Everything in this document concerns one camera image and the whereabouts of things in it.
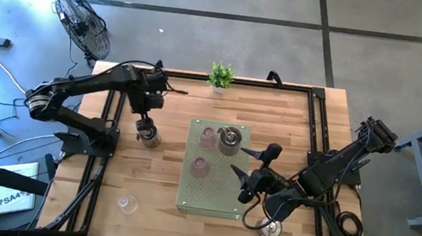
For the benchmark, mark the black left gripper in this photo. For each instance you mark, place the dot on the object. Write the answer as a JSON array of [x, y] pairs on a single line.
[[146, 125]]

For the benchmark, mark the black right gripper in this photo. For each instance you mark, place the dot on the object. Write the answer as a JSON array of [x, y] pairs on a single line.
[[267, 179]]

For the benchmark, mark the metal candle tin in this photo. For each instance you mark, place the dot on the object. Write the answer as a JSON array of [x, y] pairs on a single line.
[[271, 232], [152, 141], [230, 139]]

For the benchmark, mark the pink glass candle holder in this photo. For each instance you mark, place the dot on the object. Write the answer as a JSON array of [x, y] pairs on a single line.
[[200, 168], [208, 137]]

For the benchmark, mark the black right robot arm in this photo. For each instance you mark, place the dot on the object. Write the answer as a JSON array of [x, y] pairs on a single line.
[[331, 166]]

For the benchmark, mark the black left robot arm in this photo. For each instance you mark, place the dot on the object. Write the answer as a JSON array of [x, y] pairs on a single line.
[[93, 80]]

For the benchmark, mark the clear glass candle holder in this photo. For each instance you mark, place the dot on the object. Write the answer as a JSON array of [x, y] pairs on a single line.
[[127, 204]]

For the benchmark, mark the green perforated metal shelf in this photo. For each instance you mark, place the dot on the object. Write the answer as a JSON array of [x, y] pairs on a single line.
[[210, 196]]

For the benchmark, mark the green plant in white pot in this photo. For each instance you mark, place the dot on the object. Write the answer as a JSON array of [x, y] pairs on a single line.
[[220, 76]]

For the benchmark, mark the black floor fan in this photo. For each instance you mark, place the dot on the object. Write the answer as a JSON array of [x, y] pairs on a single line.
[[79, 21]]

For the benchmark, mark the white printed sign board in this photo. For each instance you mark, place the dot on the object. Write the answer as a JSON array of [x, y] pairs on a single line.
[[10, 191]]

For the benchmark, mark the black curved bracket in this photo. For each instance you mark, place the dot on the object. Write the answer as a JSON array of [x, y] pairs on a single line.
[[158, 64], [275, 77]]

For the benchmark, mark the black aluminium table frame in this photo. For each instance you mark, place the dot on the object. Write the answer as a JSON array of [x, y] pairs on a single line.
[[238, 81]]

